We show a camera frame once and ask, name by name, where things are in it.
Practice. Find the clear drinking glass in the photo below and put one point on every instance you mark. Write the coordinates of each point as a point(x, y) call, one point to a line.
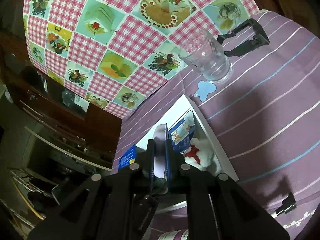
point(202, 52)

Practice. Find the dark wooden cabinet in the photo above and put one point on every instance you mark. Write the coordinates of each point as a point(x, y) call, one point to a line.
point(52, 105)

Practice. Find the purple white tube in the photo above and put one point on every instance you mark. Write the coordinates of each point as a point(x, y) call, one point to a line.
point(175, 235)

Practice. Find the pink checkered picture cloth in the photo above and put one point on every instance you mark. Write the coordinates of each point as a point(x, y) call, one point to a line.
point(115, 53)

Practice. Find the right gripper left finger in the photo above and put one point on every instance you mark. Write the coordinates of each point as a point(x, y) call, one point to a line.
point(144, 163)

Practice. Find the yellow puff package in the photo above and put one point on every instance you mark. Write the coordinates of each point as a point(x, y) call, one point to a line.
point(160, 136)

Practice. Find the blue foil package back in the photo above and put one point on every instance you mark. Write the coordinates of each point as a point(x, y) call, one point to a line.
point(128, 157)

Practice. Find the panda plush with sunglasses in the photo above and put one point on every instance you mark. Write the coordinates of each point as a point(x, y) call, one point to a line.
point(201, 155)

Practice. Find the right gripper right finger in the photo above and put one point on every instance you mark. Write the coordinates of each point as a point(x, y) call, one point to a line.
point(175, 170)

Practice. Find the white shallow box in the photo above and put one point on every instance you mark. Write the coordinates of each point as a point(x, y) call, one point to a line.
point(202, 131)

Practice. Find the purple striped tablecloth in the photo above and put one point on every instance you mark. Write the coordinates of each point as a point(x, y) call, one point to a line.
point(265, 116)

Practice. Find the blue eye mask package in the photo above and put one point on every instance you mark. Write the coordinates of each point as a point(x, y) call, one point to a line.
point(182, 132)

